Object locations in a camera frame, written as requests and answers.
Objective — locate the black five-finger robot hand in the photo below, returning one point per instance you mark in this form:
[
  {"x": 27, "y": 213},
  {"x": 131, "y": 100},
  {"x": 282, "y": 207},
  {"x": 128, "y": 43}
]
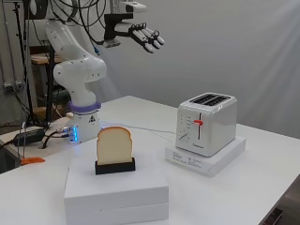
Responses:
[{"x": 142, "y": 33}]

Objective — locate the toy bread slice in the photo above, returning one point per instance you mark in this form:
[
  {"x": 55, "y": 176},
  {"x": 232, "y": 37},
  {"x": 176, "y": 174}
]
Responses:
[{"x": 114, "y": 145}]

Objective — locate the white seven-joint robot arm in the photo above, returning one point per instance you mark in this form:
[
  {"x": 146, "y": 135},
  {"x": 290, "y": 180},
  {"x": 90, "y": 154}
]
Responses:
[{"x": 79, "y": 70}]

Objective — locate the white sheet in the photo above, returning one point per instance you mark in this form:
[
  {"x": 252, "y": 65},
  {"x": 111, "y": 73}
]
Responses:
[{"x": 218, "y": 47}]

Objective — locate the wooden table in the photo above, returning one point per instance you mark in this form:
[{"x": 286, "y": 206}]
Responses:
[{"x": 40, "y": 58}]

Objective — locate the black block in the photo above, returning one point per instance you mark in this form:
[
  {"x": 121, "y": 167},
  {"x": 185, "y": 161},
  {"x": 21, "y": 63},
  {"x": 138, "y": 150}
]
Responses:
[{"x": 115, "y": 168}]

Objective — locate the white flat box with print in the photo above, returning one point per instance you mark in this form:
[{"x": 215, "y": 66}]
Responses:
[{"x": 215, "y": 161}]

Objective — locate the black power box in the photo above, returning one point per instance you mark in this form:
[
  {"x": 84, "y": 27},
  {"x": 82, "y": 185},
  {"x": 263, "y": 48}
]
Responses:
[{"x": 28, "y": 136}]

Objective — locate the plain white flat box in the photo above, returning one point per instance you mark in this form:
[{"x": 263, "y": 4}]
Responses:
[
  {"x": 115, "y": 215},
  {"x": 115, "y": 187}
]

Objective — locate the orange clamp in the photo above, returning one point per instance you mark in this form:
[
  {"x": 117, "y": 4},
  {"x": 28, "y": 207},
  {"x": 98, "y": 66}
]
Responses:
[{"x": 32, "y": 161}]

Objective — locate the dark brown floor board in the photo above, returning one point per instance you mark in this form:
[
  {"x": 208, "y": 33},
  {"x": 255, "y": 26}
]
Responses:
[{"x": 271, "y": 216}]

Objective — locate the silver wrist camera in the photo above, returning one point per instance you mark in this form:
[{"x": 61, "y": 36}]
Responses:
[{"x": 111, "y": 42}]

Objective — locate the black camera stand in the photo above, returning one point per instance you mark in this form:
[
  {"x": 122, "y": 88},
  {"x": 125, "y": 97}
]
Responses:
[{"x": 27, "y": 78}]

